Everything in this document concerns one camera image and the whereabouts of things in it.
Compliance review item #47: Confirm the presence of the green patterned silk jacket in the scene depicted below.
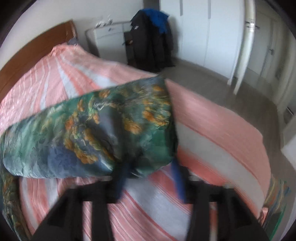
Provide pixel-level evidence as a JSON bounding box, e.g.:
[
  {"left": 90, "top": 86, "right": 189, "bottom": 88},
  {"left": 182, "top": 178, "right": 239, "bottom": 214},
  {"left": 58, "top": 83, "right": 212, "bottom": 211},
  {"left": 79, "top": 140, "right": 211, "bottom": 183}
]
[{"left": 1, "top": 76, "right": 178, "bottom": 240}]

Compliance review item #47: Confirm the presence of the grey pillow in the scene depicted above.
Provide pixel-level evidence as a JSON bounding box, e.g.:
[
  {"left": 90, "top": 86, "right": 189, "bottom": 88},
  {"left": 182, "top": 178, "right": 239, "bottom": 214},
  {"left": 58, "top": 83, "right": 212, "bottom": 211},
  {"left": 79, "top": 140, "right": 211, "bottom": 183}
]
[{"left": 67, "top": 38, "right": 79, "bottom": 45}]

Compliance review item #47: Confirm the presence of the white door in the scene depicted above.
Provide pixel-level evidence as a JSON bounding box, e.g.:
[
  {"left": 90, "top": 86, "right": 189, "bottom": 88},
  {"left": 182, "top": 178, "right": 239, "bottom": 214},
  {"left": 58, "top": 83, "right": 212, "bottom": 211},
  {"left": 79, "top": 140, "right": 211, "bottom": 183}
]
[{"left": 227, "top": 0, "right": 256, "bottom": 95}]

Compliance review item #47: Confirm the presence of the white bedside cabinet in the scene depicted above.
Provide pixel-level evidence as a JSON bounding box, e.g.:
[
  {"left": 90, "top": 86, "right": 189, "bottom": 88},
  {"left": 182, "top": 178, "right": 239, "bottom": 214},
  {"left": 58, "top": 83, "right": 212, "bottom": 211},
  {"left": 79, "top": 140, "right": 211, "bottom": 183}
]
[{"left": 85, "top": 22, "right": 132, "bottom": 64}]

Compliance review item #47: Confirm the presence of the white wardrobe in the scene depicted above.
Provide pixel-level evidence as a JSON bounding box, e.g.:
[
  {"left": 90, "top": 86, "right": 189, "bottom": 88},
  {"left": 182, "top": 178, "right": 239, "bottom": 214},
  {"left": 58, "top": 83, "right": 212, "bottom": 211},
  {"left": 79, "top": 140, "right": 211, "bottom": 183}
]
[{"left": 159, "top": 0, "right": 245, "bottom": 80}]

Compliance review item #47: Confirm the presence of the black coat on chair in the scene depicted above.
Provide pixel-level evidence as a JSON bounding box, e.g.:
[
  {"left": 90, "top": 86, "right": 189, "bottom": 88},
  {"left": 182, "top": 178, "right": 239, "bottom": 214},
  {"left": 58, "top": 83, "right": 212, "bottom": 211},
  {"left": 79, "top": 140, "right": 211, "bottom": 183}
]
[{"left": 130, "top": 9, "right": 175, "bottom": 72}]

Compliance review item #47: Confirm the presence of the blue garment on chair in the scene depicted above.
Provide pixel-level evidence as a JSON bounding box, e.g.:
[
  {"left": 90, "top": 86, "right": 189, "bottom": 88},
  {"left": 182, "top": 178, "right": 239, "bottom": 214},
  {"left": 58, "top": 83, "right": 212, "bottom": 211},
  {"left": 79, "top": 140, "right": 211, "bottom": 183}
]
[{"left": 142, "top": 9, "right": 169, "bottom": 34}]

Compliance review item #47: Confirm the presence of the brown wooden headboard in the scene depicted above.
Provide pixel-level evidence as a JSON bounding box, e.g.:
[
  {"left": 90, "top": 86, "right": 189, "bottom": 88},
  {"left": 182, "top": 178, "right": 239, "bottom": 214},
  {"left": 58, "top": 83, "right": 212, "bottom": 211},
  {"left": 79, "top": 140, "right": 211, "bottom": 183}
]
[{"left": 1, "top": 20, "right": 77, "bottom": 99}]

